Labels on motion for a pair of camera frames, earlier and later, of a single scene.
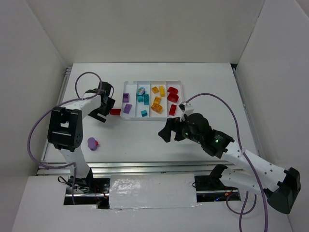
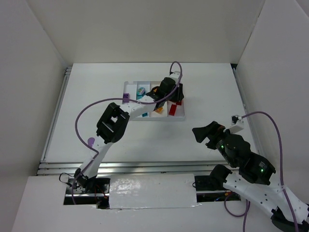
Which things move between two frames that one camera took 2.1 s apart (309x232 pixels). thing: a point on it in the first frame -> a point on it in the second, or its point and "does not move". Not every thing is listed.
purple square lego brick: (126, 97) does not move
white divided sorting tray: (151, 99) does not move
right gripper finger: (165, 133) -> (201, 133)
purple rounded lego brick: (91, 142) does not move
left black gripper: (100, 112) -> (178, 91)
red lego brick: (172, 110) does not move
